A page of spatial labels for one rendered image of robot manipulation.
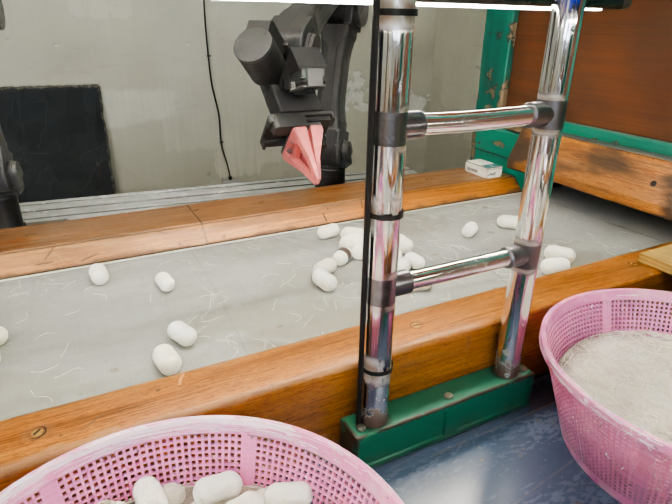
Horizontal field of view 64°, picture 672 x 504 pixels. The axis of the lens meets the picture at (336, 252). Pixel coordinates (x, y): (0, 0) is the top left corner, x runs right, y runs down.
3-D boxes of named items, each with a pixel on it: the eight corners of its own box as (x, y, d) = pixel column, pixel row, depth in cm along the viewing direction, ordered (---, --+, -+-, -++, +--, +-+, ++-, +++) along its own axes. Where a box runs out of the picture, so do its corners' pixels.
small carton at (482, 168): (464, 171, 102) (465, 160, 101) (478, 169, 103) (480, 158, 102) (486, 178, 97) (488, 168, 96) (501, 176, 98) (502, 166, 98)
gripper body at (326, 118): (337, 120, 79) (320, 82, 82) (272, 124, 74) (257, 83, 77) (324, 148, 84) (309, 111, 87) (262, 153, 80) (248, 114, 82)
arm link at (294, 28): (305, 34, 79) (364, -50, 98) (251, 33, 82) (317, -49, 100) (318, 106, 89) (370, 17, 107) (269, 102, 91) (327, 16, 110)
